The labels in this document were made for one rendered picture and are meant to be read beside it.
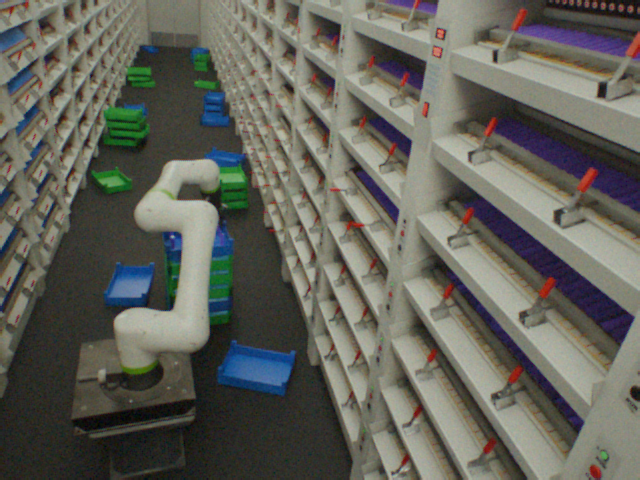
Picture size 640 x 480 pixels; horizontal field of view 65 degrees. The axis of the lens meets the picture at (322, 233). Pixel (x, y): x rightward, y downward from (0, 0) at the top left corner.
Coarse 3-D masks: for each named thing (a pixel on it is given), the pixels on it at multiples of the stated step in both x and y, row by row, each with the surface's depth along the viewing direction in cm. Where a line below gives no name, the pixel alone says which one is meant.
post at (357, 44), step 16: (352, 32) 166; (352, 48) 168; (368, 48) 169; (384, 48) 171; (336, 80) 180; (352, 96) 176; (336, 128) 182; (336, 144) 183; (336, 160) 186; (352, 160) 188; (336, 208) 196; (320, 240) 210; (320, 256) 211; (320, 272) 211; (320, 288) 213; (320, 320) 221
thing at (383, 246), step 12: (336, 168) 187; (348, 168) 188; (360, 168) 190; (336, 180) 188; (336, 192) 189; (348, 204) 173; (360, 204) 169; (360, 216) 162; (372, 216) 161; (360, 228) 164; (372, 240) 152; (384, 240) 148; (384, 252) 143
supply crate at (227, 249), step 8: (224, 224) 248; (168, 232) 241; (176, 232) 242; (216, 232) 250; (224, 232) 250; (168, 240) 242; (176, 240) 243; (216, 240) 246; (224, 240) 247; (232, 240) 233; (168, 248) 223; (176, 248) 236; (216, 248) 232; (224, 248) 233; (232, 248) 235; (168, 256) 225; (176, 256) 226; (216, 256) 234
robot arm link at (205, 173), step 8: (200, 160) 213; (208, 160) 213; (192, 168) 211; (200, 168) 210; (208, 168) 211; (216, 168) 213; (192, 176) 211; (200, 176) 211; (208, 176) 211; (216, 176) 214; (192, 184) 215; (200, 184) 215; (208, 184) 215; (216, 184) 218; (208, 192) 219
